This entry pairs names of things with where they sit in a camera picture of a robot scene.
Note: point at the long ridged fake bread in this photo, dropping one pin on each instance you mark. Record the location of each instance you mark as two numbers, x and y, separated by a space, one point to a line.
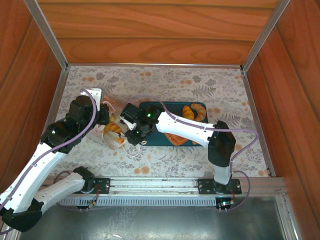
112 128

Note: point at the cartoon animal paper bag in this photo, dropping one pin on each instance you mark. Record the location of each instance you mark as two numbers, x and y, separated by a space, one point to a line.
108 140

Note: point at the triangular fake pastry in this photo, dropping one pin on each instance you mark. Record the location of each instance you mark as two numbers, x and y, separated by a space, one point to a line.
175 140

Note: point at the small fake croissant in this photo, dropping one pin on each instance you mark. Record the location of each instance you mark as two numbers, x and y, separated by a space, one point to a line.
194 142

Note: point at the curved fake croissant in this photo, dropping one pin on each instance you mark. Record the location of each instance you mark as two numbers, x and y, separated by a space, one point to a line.
202 112

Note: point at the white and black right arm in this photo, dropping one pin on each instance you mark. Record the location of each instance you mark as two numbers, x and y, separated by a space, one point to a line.
180 127

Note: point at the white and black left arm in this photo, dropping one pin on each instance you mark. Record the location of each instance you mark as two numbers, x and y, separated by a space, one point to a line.
27 185

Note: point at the round orange fake bun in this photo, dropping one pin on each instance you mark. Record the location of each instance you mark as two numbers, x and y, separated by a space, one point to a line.
120 140

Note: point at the teal plastic tray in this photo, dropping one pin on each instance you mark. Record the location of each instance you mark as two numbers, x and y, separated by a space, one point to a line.
156 140

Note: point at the floral fern tablecloth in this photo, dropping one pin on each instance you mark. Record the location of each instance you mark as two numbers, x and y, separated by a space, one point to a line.
162 82

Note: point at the wide aluminium mounting beam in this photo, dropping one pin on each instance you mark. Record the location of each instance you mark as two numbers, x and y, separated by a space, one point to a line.
155 185

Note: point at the small circuit board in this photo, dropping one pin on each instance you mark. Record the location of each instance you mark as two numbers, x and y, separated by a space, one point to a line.
225 203
93 203

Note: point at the galvanised metal sheet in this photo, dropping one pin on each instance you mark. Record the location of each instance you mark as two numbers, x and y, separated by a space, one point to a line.
150 225

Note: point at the aluminium side floor rail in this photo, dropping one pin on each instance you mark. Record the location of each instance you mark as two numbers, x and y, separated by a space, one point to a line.
59 107
254 112

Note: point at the small black arm base plate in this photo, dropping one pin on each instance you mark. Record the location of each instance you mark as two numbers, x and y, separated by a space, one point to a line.
103 186

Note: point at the long horizontal aluminium wall rail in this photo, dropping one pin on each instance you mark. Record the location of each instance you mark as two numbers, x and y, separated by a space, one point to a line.
150 65

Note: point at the aluminium corner post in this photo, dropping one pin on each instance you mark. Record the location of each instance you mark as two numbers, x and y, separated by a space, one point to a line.
264 32
47 32

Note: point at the long black arm base plate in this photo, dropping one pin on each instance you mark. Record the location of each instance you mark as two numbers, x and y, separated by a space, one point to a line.
205 186

